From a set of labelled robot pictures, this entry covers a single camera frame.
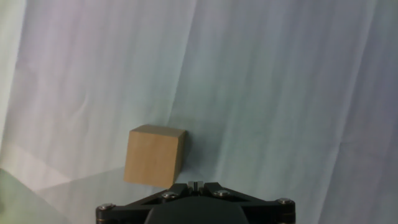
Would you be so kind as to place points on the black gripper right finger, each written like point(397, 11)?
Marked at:
point(264, 211)

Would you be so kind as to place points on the teal and grey cloth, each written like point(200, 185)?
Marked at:
point(264, 93)

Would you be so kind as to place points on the wooden block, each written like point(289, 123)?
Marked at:
point(152, 155)

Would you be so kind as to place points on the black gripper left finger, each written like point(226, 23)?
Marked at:
point(130, 213)

